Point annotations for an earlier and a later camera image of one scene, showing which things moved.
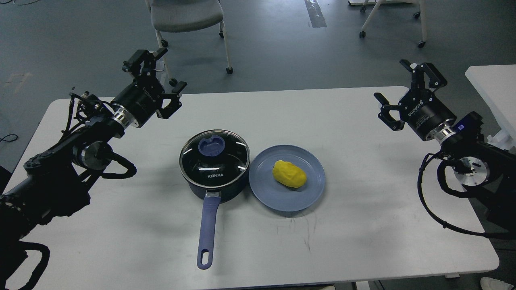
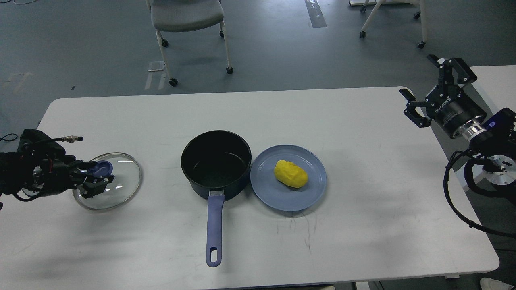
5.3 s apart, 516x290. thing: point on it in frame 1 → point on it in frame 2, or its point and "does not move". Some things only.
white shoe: [489, 283] does not move
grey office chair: [175, 16] does not move
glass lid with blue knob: [214, 159] → [128, 177]
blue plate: [275, 194] does not move
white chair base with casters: [422, 14] does not move
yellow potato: [288, 174] does not move
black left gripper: [143, 96] → [59, 172]
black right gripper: [421, 110] → [449, 108]
